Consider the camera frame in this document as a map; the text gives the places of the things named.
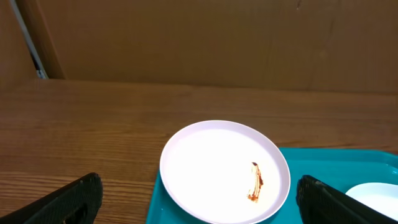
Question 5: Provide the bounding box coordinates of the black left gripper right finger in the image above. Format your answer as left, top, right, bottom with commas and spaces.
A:
296, 175, 397, 224

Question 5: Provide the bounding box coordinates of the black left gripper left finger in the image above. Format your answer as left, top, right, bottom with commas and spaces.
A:
1, 172, 103, 224

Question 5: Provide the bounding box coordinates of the white plate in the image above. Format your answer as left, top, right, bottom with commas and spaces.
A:
346, 182, 398, 221

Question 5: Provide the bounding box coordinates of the pink-white plate with sauce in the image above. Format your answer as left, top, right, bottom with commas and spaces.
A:
159, 120, 291, 223

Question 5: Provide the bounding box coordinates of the teal plastic tray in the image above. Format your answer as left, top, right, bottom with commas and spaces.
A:
146, 148, 397, 224

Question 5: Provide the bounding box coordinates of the brown cardboard backdrop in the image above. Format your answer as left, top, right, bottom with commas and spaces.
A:
1, 0, 397, 93

